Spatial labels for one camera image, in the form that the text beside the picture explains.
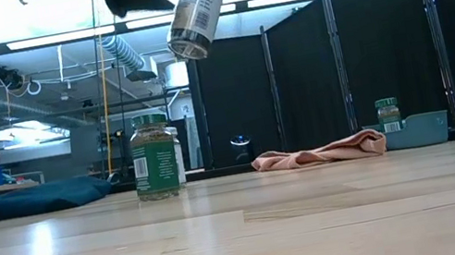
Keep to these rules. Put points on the gold-lid spice jar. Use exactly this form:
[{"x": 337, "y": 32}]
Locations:
[{"x": 197, "y": 11}]

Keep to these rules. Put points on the green-lid spice jar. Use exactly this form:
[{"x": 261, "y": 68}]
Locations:
[
  {"x": 388, "y": 113},
  {"x": 154, "y": 164}
]

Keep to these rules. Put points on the white cylindrical fixture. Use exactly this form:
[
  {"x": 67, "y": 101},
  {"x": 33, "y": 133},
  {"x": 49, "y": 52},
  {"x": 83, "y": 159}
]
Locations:
[{"x": 176, "y": 75}]

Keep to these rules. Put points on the black tower device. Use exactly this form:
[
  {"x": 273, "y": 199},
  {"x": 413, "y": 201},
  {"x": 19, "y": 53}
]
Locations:
[{"x": 242, "y": 150}]

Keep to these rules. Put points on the white counter board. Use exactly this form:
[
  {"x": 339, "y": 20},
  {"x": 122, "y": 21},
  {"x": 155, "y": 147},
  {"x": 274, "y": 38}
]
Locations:
[{"x": 34, "y": 152}]

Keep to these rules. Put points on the pink folded cloth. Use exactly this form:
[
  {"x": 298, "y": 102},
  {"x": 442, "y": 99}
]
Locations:
[{"x": 330, "y": 152}]

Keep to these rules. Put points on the navy blue folded cloth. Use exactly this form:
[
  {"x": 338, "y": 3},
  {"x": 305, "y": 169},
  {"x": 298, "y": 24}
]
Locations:
[{"x": 47, "y": 197}]

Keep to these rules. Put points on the teal plastic bin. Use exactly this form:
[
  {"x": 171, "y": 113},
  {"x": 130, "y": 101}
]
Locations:
[{"x": 420, "y": 131}]

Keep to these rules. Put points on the ribbed flexible duct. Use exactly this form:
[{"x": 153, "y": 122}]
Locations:
[{"x": 125, "y": 54}]

